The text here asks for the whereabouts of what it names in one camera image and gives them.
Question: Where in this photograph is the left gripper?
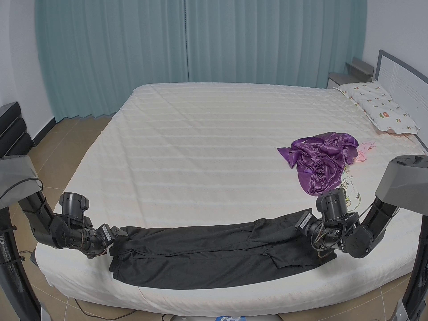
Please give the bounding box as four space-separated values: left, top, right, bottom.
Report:
84 224 114 258

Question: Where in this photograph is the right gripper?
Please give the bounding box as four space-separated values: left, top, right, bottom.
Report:
295 211 325 245

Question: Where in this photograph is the black T-shirt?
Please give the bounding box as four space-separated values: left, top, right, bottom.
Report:
109 208 326 291

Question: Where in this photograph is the bed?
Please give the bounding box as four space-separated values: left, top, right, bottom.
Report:
34 49 428 315

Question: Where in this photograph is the white printed garment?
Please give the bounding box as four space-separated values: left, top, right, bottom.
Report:
338 167 362 211

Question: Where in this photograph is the purple satin garment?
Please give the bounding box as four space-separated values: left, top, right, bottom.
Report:
277 132 359 196

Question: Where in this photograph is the pink garment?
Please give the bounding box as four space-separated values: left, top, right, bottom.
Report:
356 140 378 162

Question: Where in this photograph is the white printed pillow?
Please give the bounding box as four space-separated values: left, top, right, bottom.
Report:
334 80 421 134

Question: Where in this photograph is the black chest of drawers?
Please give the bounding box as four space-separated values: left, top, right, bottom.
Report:
0 101 34 158

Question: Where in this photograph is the grey bedside table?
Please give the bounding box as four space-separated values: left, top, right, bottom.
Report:
328 57 375 89

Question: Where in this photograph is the blue-green curtain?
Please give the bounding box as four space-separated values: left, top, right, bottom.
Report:
35 0 191 119
184 0 368 88

